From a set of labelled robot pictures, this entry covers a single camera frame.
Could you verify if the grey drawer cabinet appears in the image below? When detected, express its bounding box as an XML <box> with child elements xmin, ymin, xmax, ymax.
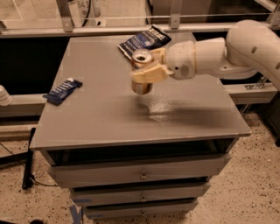
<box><xmin>29</xmin><ymin>32</ymin><xmax>252</xmax><ymax>221</ymax></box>

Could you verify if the top grey drawer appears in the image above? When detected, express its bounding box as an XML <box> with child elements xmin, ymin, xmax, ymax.
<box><xmin>49</xmin><ymin>153</ymin><xmax>231</xmax><ymax>188</ymax></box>

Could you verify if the metal railing frame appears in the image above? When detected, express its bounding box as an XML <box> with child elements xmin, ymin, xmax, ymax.
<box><xmin>0</xmin><ymin>0</ymin><xmax>280</xmax><ymax>39</ymax></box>

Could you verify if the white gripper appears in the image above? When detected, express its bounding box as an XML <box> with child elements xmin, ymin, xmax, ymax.
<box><xmin>130</xmin><ymin>41</ymin><xmax>195</xmax><ymax>84</ymax></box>

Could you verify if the bottom grey drawer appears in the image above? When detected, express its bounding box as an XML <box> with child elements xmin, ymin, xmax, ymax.
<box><xmin>84</xmin><ymin>199</ymin><xmax>198</xmax><ymax>220</ymax></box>

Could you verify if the blue chip bag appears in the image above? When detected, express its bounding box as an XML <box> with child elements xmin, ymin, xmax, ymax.
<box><xmin>118</xmin><ymin>24</ymin><xmax>172</xmax><ymax>60</ymax></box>

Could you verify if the middle grey drawer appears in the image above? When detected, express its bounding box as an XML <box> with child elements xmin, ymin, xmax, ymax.
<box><xmin>71</xmin><ymin>183</ymin><xmax>210</xmax><ymax>207</ymax></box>

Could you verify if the white round object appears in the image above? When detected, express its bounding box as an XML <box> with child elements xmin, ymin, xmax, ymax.
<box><xmin>0</xmin><ymin>85</ymin><xmax>12</xmax><ymax>106</ymax></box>

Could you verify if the black pole stand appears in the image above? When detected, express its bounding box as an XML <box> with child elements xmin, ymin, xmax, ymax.
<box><xmin>21</xmin><ymin>127</ymin><xmax>37</xmax><ymax>191</ymax></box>

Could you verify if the orange soda can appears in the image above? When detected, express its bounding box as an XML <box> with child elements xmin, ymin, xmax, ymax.
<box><xmin>130</xmin><ymin>48</ymin><xmax>154</xmax><ymax>95</ymax></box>

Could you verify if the blue tape strip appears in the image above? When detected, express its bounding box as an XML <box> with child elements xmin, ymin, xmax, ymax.
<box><xmin>69</xmin><ymin>205</ymin><xmax>83</xmax><ymax>224</ymax></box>

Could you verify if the blue rxbar blueberry bar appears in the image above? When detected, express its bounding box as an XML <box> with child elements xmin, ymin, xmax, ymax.
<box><xmin>43</xmin><ymin>78</ymin><xmax>82</xmax><ymax>106</ymax></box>

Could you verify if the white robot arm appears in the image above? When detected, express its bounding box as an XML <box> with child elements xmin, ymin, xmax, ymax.
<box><xmin>130</xmin><ymin>20</ymin><xmax>280</xmax><ymax>95</ymax></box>

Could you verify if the grey drawer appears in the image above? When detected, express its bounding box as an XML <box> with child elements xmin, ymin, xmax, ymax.
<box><xmin>71</xmin><ymin>183</ymin><xmax>210</xmax><ymax>207</ymax></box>
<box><xmin>84</xmin><ymin>199</ymin><xmax>198</xmax><ymax>220</ymax></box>
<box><xmin>49</xmin><ymin>153</ymin><xmax>231</xmax><ymax>188</ymax></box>

